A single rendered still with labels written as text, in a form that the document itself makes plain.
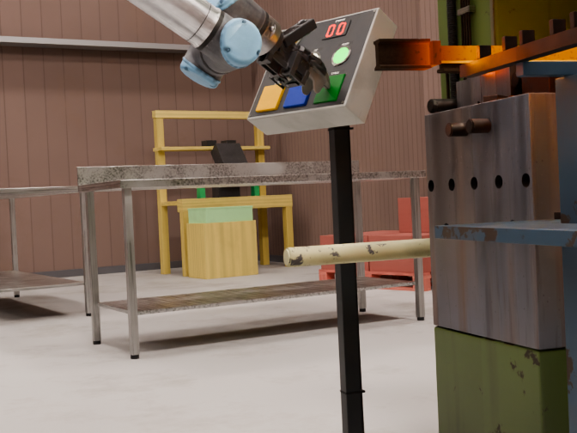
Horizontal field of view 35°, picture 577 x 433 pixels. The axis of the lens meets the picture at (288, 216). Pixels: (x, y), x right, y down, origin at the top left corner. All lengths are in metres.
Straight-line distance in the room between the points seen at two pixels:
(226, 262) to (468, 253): 7.27
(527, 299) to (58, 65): 9.09
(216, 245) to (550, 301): 7.43
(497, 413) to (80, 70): 9.07
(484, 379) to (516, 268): 0.25
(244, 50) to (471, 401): 0.82
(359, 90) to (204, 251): 6.83
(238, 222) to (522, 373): 7.49
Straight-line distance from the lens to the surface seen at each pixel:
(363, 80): 2.16
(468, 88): 1.91
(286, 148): 10.56
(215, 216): 8.95
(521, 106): 1.64
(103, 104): 10.53
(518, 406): 1.72
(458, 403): 1.91
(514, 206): 1.66
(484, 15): 2.14
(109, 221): 10.47
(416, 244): 2.15
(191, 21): 1.77
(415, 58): 1.39
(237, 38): 1.77
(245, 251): 9.10
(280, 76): 2.05
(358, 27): 2.24
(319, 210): 9.97
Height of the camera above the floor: 0.75
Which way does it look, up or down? 1 degrees down
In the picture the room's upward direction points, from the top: 3 degrees counter-clockwise
